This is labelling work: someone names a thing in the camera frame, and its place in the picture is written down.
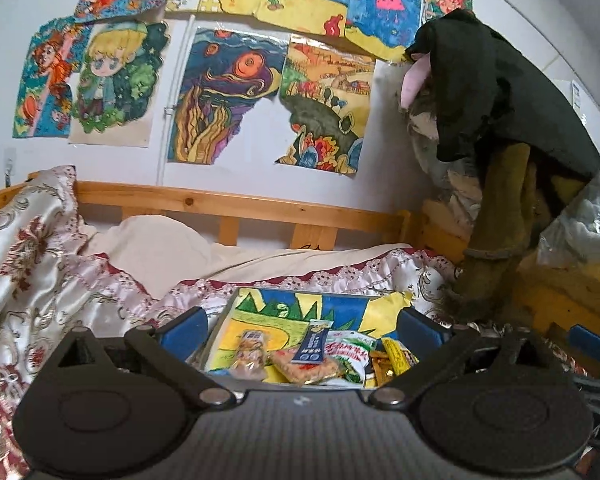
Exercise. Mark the wooden shelf furniture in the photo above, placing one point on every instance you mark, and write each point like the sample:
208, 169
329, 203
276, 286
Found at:
535, 296

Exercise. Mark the pink cloth piece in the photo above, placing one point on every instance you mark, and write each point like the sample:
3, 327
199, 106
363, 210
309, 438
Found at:
414, 79

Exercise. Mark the gold foil snack packet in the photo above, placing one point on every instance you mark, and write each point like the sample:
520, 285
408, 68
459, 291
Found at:
382, 366

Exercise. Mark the grey tray with drawing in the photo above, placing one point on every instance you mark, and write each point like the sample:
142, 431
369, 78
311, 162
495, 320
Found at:
284, 316

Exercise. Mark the blue stick snack pack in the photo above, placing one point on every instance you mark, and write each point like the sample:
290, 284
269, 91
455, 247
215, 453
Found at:
311, 350

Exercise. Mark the blond boy drawing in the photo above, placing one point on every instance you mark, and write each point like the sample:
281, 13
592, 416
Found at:
113, 98

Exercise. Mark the nut bar snack pack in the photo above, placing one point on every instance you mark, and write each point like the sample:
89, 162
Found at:
250, 356

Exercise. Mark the brown hanging coat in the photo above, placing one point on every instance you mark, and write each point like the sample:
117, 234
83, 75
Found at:
520, 197

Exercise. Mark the swirling night sky drawing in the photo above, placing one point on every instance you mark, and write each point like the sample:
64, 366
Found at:
225, 74

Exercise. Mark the cream pillow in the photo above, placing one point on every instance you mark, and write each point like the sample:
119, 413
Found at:
160, 252

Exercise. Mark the red-haired girl drawing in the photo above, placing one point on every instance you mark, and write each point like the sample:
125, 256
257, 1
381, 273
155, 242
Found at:
44, 101

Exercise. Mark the black hanging garment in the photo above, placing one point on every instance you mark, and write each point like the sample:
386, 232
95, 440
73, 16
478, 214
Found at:
488, 96

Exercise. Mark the plastic bag of clothes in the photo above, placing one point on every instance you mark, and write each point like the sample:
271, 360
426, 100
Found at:
574, 237

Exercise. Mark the blue jellyfish drawing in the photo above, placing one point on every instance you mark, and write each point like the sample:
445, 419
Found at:
383, 28

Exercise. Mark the rice cracker pack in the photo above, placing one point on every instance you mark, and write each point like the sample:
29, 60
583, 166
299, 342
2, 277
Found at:
304, 373

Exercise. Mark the white green seaweed snack bag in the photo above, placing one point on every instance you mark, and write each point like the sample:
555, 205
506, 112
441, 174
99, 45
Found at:
352, 350

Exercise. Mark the countryside landscape drawing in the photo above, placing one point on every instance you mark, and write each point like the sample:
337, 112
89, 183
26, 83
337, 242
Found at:
327, 93

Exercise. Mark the yellow snack bar wrapper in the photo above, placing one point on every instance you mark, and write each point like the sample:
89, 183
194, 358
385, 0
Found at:
401, 359

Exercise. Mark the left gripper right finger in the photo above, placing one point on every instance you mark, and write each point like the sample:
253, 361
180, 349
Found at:
441, 353

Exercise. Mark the wooden bed rail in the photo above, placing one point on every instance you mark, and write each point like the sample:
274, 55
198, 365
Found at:
315, 226

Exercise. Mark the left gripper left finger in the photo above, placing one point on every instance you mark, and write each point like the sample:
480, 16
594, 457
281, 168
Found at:
163, 352

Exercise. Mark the floral satin bedspread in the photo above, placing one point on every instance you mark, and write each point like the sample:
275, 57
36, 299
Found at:
47, 287

